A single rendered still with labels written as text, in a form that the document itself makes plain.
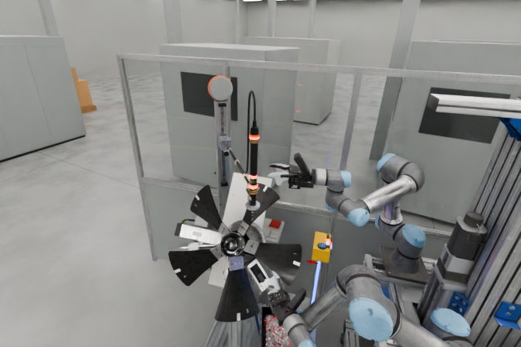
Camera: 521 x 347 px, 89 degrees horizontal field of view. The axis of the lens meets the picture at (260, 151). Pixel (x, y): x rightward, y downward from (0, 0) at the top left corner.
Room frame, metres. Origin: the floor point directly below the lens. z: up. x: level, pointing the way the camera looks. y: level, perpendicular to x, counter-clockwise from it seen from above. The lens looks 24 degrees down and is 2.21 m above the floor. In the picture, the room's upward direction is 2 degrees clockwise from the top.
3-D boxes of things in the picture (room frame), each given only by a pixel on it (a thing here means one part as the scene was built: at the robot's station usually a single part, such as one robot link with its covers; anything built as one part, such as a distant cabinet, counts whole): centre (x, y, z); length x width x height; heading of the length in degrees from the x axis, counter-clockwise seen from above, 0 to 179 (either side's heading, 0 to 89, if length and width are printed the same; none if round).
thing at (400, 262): (1.14, -0.84, 1.09); 0.15 x 0.15 x 0.10
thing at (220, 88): (1.75, 0.28, 1.88); 0.17 x 0.15 x 0.16; 75
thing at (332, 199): (1.03, -0.35, 1.53); 0.11 x 0.08 x 0.11; 27
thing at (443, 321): (0.65, -0.73, 1.20); 0.13 x 0.12 x 0.14; 172
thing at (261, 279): (1.09, -0.03, 0.98); 0.20 x 0.16 x 0.20; 165
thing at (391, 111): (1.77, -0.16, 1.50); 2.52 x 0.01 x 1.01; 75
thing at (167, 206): (1.77, -0.16, 0.50); 2.59 x 0.03 x 0.91; 75
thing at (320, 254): (1.26, -0.40, 1.02); 0.16 x 0.10 x 0.11; 165
